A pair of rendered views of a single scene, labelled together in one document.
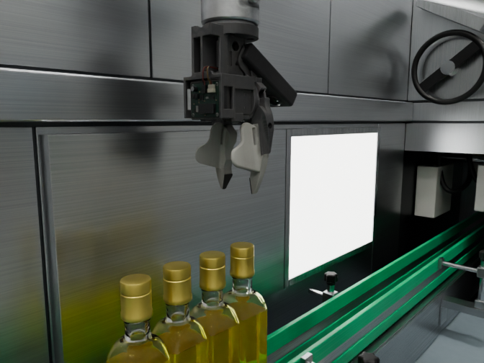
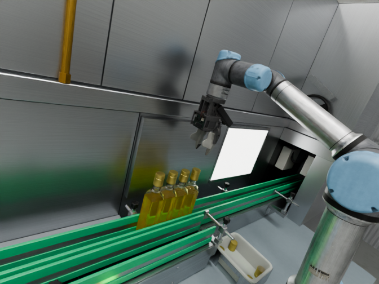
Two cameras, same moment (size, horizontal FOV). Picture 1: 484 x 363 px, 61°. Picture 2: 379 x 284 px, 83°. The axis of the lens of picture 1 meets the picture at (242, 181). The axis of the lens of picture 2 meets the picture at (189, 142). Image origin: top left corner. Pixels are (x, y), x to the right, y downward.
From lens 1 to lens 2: 0.29 m
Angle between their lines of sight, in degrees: 10
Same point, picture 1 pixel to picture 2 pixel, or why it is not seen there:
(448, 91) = not seen: hidden behind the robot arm
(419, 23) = (307, 85)
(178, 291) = (172, 180)
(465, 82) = not seen: hidden behind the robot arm
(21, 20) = (146, 77)
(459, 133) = (304, 140)
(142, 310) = (160, 183)
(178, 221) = (177, 152)
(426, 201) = (281, 162)
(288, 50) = (239, 93)
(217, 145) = (198, 133)
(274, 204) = (214, 152)
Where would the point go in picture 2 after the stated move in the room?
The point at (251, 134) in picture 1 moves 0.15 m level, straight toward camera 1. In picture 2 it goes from (211, 136) to (208, 149)
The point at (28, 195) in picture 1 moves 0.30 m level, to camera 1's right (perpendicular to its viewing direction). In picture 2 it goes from (132, 134) to (211, 159)
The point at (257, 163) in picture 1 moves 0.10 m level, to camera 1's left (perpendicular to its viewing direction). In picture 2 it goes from (210, 146) to (184, 138)
